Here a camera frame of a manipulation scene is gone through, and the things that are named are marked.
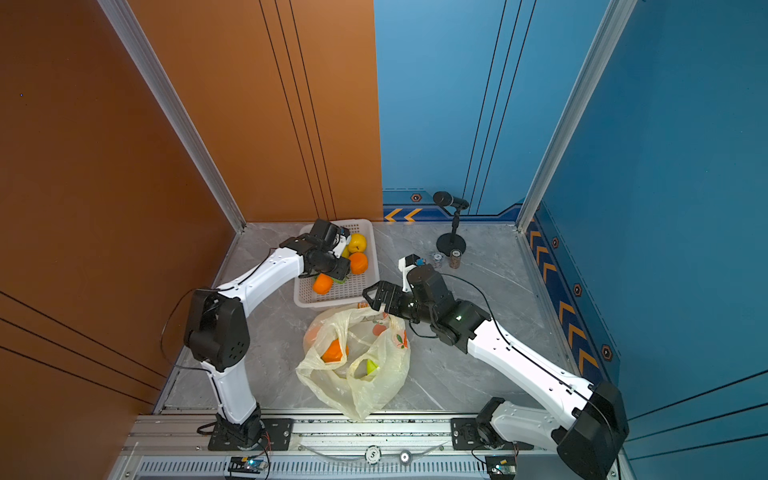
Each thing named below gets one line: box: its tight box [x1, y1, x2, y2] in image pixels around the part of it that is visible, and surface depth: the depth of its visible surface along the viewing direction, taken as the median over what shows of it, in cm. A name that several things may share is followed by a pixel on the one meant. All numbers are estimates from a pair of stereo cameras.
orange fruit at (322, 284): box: [312, 273, 334, 295], surface depth 98 cm
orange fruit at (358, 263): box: [349, 252, 369, 275], surface depth 104 cm
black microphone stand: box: [433, 191, 470, 257], surface depth 108 cm
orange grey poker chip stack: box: [449, 248, 462, 269], surface depth 105 cm
